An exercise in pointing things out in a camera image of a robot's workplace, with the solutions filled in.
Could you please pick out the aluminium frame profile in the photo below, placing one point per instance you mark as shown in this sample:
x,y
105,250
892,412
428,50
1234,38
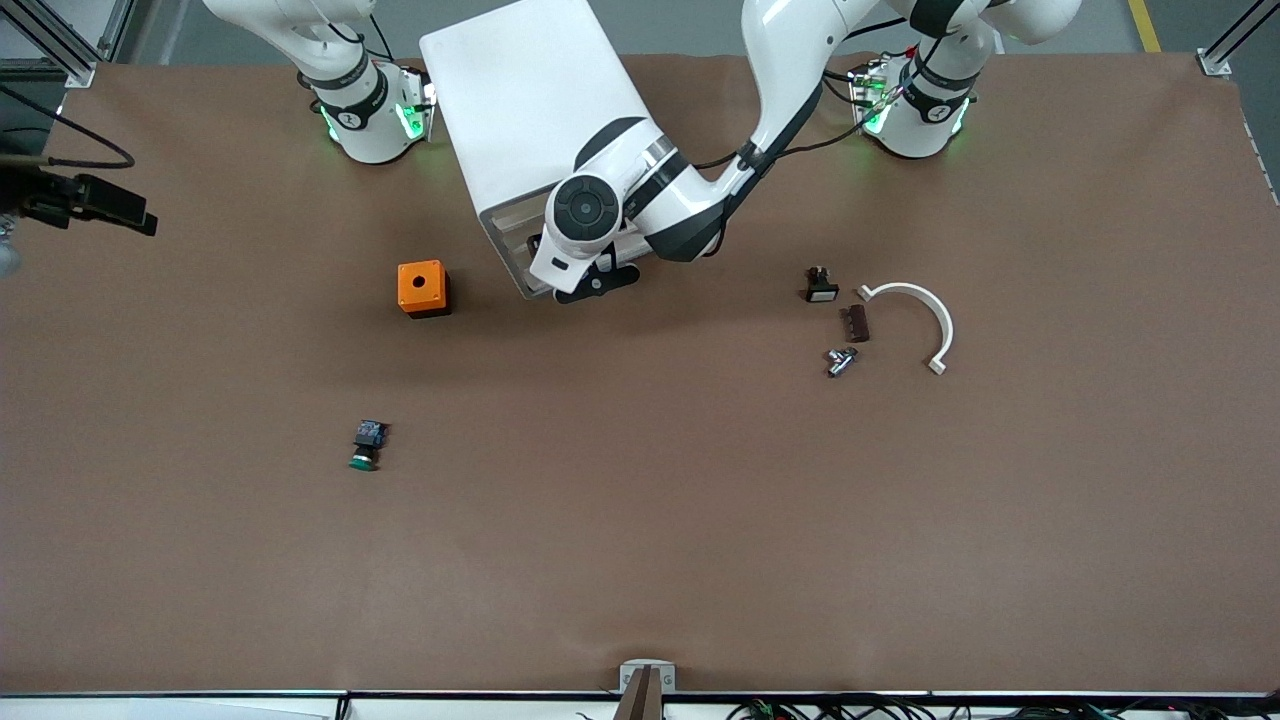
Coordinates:
x,y
75,70
1215,62

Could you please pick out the small metal fitting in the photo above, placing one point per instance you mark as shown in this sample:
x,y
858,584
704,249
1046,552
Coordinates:
x,y
840,363

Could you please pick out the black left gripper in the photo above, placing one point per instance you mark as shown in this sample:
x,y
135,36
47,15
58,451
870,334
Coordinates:
x,y
533,245

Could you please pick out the brown terminal block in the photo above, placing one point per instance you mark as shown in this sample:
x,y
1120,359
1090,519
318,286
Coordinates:
x,y
856,325

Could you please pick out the black switch with white face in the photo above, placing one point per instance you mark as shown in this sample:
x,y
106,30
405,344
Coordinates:
x,y
822,290

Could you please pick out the orange box with hole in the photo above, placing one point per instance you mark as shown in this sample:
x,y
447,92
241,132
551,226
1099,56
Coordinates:
x,y
408,290

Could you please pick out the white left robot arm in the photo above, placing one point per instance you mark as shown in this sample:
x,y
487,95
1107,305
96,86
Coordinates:
x,y
800,60

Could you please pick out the green push button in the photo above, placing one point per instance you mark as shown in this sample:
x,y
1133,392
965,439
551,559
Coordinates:
x,y
368,437

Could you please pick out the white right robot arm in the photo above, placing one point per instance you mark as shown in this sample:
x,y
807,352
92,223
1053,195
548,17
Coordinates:
x,y
365,110

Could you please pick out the white curved plastic bracket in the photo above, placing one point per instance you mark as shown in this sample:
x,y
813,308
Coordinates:
x,y
940,320

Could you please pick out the grey metal table bracket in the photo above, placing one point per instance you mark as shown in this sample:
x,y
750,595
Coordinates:
x,y
630,672

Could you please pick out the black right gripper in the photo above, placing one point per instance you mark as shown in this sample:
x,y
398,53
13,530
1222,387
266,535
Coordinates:
x,y
47,198

